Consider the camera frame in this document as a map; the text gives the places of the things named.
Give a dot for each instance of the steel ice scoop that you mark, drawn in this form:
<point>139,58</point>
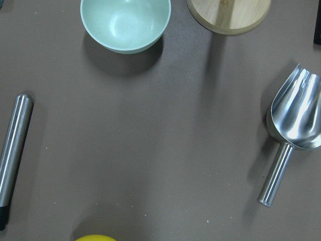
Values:
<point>293,120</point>

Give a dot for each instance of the light green bowl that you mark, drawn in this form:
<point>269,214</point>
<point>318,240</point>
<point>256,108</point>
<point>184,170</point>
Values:
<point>125,27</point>

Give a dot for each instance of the wooden stand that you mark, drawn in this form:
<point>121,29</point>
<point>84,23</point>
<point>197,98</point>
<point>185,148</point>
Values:
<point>229,17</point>

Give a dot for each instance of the yellow lemon upper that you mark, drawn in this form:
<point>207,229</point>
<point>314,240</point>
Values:
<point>95,237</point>

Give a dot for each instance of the steel muddler black tip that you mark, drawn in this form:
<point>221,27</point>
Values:
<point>12,151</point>

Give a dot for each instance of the black framed object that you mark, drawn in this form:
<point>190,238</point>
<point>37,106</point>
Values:
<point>317,31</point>

